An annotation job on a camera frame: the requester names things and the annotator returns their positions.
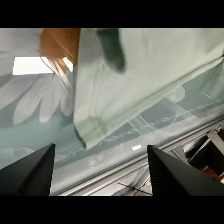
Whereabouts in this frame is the pale green garment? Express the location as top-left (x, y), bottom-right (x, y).
top-left (72, 28), bottom-right (224, 151)

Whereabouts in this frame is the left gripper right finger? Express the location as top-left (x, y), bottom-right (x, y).
top-left (146, 144), bottom-right (224, 197)

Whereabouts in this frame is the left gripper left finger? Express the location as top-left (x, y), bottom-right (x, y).
top-left (0, 142), bottom-right (57, 197)

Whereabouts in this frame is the silver frame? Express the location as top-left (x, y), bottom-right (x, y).
top-left (56, 114), bottom-right (224, 197)

